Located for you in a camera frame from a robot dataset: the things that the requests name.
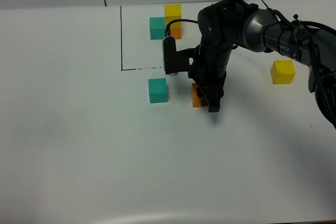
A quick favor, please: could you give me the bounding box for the template yellow cube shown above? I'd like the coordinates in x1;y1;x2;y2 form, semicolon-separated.
164;4;182;26

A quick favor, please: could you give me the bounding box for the black camera cable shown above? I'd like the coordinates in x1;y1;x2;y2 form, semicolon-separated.
164;18;199;37

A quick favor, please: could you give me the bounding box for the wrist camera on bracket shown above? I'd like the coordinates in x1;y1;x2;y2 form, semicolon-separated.
162;36;195;74

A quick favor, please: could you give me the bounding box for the template teal cube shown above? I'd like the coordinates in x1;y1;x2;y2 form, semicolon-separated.
150;17;166;40

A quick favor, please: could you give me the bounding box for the loose teal wooden cube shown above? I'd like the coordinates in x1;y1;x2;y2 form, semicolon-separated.
148;78;168;103

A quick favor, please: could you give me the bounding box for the yellow wooden cube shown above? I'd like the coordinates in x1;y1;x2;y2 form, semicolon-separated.
270;60;296;84

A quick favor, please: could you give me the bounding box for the orange wooden cube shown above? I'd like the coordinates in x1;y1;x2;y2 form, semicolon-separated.
192;83;200;108

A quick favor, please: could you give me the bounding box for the template orange cube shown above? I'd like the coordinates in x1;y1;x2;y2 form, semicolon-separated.
170;27;182;39

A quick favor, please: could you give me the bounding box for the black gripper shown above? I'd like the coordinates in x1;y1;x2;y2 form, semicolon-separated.
188;42;234;112

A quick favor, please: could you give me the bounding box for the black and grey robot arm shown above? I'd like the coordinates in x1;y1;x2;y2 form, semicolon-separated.
193;0;335;124

